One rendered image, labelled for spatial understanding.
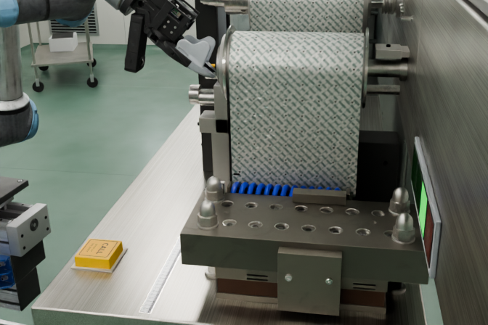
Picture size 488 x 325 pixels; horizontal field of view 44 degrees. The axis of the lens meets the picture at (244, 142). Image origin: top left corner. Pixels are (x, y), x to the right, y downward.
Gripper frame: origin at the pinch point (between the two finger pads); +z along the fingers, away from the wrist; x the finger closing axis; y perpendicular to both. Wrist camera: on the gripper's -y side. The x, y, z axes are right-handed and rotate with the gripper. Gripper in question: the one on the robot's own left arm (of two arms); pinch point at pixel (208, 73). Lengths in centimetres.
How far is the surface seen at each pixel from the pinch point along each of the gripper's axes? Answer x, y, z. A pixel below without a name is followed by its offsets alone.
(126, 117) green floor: 316, -188, -34
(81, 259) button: -18.8, -37.6, 3.9
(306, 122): -5.6, 6.9, 19.4
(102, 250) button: -16.1, -35.4, 5.8
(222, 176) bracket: 2.5, -16.4, 15.7
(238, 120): -5.6, -1.1, 9.8
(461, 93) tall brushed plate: -53, 34, 20
